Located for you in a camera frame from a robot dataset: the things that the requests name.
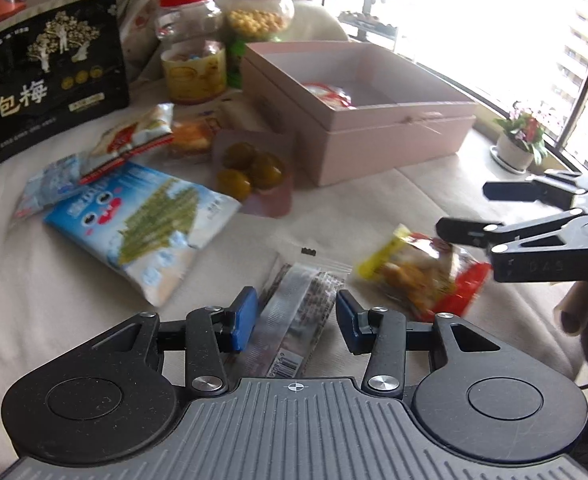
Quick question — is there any yellow label snack jar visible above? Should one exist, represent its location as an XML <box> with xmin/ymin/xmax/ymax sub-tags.
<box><xmin>160</xmin><ymin>40</ymin><xmax>228</xmax><ymax>106</ymax></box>

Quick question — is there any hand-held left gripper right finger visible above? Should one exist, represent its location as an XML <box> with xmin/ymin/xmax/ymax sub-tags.
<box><xmin>335</xmin><ymin>289</ymin><xmax>502</xmax><ymax>396</ymax></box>

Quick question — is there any red lid clear jar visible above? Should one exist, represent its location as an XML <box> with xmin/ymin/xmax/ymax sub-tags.
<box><xmin>155</xmin><ymin>0</ymin><xmax>225</xmax><ymax>56</ymax></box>

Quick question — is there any white red striped packet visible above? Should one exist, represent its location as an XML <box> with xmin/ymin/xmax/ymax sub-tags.
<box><xmin>80</xmin><ymin>103</ymin><xmax>175</xmax><ymax>183</ymax></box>

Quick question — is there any small blue snack packet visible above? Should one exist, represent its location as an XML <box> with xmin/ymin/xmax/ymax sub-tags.
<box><xmin>12</xmin><ymin>155</ymin><xmax>87</xmax><ymax>218</ymax></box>

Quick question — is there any orange pastry packet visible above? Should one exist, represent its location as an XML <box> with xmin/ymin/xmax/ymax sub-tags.
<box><xmin>166</xmin><ymin>115</ymin><xmax>225</xmax><ymax>158</ymax></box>

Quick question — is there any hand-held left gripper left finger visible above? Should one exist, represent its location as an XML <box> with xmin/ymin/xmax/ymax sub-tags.
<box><xmin>91</xmin><ymin>286</ymin><xmax>259</xmax><ymax>396</ymax></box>

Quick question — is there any green plum packet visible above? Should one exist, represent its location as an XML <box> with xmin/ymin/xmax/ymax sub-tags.
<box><xmin>211</xmin><ymin>129</ymin><xmax>295</xmax><ymax>218</ymax></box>

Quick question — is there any yellow red snack packet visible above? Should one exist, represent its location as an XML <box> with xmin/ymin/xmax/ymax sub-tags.
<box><xmin>355</xmin><ymin>224</ymin><xmax>492</xmax><ymax>323</ymax></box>

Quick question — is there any black plum snack bag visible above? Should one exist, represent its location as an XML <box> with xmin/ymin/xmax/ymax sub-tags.
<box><xmin>0</xmin><ymin>0</ymin><xmax>130</xmax><ymax>173</ymax></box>

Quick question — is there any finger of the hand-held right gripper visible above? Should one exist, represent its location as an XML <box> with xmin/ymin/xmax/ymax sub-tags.
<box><xmin>436</xmin><ymin>211</ymin><xmax>582</xmax><ymax>261</ymax></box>
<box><xmin>483</xmin><ymin>172</ymin><xmax>582</xmax><ymax>209</ymax></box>

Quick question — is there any pink cardboard box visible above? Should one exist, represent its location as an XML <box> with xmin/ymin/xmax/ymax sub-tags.
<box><xmin>240</xmin><ymin>41</ymin><xmax>479</xmax><ymax>187</ymax></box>

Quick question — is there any shoe rack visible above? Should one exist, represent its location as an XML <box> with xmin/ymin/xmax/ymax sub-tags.
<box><xmin>324</xmin><ymin>0</ymin><xmax>405</xmax><ymax>53</ymax></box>

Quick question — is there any potted flowering plant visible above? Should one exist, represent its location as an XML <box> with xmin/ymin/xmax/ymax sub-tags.
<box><xmin>489</xmin><ymin>102</ymin><xmax>550</xmax><ymax>175</ymax></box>

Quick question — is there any blue white seaweed packet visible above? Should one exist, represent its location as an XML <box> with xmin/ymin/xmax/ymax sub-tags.
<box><xmin>42</xmin><ymin>161</ymin><xmax>242</xmax><ymax>307</ymax></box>

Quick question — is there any green lid clear jar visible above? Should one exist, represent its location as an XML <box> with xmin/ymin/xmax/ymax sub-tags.
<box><xmin>224</xmin><ymin>0</ymin><xmax>295</xmax><ymax>88</ymax></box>

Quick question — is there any red white snack packet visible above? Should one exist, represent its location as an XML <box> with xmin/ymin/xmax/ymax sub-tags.
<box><xmin>301</xmin><ymin>81</ymin><xmax>359</xmax><ymax>111</ymax></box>

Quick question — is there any person's right hand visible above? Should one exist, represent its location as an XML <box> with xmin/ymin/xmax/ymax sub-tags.
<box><xmin>554</xmin><ymin>282</ymin><xmax>588</xmax><ymax>378</ymax></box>

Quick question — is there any black window frame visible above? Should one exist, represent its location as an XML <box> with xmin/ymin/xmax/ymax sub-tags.
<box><xmin>399</xmin><ymin>35</ymin><xmax>588</xmax><ymax>176</ymax></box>

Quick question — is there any clear dark snack packet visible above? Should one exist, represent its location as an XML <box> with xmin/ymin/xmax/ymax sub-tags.
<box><xmin>234</xmin><ymin>252</ymin><xmax>352</xmax><ymax>378</ymax></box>

